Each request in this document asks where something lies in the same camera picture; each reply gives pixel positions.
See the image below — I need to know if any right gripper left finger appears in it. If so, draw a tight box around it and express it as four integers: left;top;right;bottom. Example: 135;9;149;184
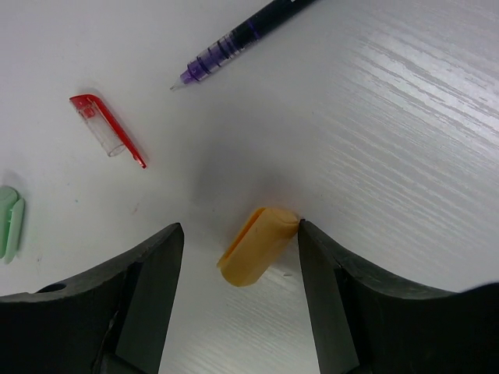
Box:
1;223;184;373

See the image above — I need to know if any light green marker cap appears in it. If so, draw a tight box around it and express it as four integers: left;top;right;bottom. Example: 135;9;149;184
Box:
0;185;25;264

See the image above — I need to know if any purple ink pen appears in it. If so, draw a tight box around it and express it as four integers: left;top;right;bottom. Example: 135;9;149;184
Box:
170;0;315;90

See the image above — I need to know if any red pen cap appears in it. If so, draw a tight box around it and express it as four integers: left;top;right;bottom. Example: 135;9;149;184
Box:
69;93;147;169

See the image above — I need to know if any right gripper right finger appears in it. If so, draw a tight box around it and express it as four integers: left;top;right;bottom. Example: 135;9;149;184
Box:
298;220;498;373

